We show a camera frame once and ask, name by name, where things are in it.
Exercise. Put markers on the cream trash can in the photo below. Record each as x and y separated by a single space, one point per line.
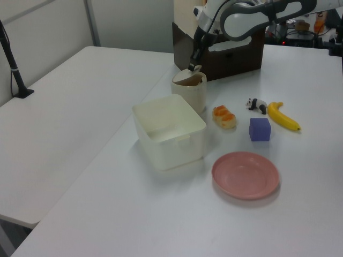
189 96

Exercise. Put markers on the black electronic equipment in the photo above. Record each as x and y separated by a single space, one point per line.
302 38

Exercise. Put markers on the orange glazed bread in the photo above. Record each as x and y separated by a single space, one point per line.
224 117

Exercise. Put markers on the brown appliance with white door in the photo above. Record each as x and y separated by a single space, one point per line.
235 61

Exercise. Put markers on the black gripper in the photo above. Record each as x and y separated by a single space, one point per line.
205 38

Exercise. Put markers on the cream plastic storage bin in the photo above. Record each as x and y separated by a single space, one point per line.
171 150

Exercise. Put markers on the black pole stand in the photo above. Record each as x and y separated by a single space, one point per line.
13 69

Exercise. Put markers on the black and white panda toy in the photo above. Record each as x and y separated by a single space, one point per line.
257 104

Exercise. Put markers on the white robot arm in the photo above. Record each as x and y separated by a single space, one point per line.
241 24

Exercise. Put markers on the black clamp stand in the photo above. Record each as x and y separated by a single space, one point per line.
337 40

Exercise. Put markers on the pink plate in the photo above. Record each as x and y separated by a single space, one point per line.
245 175

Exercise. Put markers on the cream trash can swing lid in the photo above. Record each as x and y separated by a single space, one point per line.
183 76

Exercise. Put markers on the yellow banana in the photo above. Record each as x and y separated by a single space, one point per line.
281 117

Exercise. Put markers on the purple cube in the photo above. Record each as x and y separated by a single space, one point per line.
259 129

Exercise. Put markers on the orange bottle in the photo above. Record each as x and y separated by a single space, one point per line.
319 22

